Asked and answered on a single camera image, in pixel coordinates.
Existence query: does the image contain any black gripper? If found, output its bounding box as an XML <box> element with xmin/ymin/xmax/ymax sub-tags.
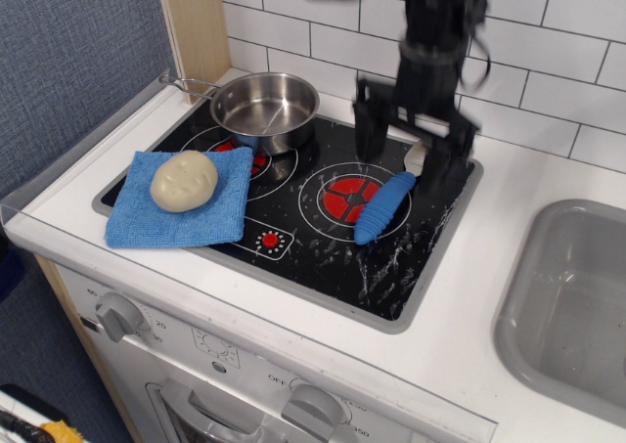
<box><xmin>353</xmin><ymin>41</ymin><xmax>477</xmax><ymax>194</ymax></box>

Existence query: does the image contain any blue handled metal spoon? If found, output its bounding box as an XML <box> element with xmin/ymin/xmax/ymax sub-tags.
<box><xmin>353</xmin><ymin>143</ymin><xmax>426</xmax><ymax>245</ymax></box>

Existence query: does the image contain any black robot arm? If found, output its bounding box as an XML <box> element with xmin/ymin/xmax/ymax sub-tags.
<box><xmin>353</xmin><ymin>0</ymin><xmax>487</xmax><ymax>193</ymax></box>

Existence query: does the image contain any black toy stovetop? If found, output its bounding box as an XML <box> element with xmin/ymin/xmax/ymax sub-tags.
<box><xmin>92</xmin><ymin>112</ymin><xmax>485</xmax><ymax>335</ymax></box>

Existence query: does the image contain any stainless steel pot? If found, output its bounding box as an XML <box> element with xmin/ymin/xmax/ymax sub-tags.
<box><xmin>158</xmin><ymin>72</ymin><xmax>320</xmax><ymax>155</ymax></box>

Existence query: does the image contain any beige toy potato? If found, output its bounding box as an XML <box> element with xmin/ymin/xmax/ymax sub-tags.
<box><xmin>150</xmin><ymin>151</ymin><xmax>219</xmax><ymax>213</ymax></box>

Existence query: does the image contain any grey sink basin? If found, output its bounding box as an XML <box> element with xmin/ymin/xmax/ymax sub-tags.
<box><xmin>494</xmin><ymin>199</ymin><xmax>625</xmax><ymax>426</ymax></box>

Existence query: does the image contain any blue microfiber cloth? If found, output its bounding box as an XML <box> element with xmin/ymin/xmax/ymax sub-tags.
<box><xmin>105</xmin><ymin>147</ymin><xmax>253</xmax><ymax>248</ymax></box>

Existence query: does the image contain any grey right oven knob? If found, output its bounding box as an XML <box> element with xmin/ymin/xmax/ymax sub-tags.
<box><xmin>281</xmin><ymin>384</ymin><xmax>344</xmax><ymax>442</ymax></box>

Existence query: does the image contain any grey oven knob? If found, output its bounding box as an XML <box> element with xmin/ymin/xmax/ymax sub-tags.
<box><xmin>281</xmin><ymin>384</ymin><xmax>344</xmax><ymax>442</ymax></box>
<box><xmin>96</xmin><ymin>292</ymin><xmax>144</xmax><ymax>343</ymax></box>

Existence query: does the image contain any white toy oven front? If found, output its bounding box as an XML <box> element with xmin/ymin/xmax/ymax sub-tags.
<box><xmin>59</xmin><ymin>268</ymin><xmax>496</xmax><ymax>442</ymax></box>

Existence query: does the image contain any grey left oven knob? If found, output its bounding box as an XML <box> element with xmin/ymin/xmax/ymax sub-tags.
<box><xmin>96</xmin><ymin>292</ymin><xmax>144</xmax><ymax>343</ymax></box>

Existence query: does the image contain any yellow black object bottom left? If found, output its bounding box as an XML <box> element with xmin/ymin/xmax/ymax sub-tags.
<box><xmin>1</xmin><ymin>411</ymin><xmax>84</xmax><ymax>443</ymax></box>

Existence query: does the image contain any wooden side post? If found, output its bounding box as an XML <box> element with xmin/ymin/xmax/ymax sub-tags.
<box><xmin>160</xmin><ymin>0</ymin><xmax>231</xmax><ymax>82</ymax></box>

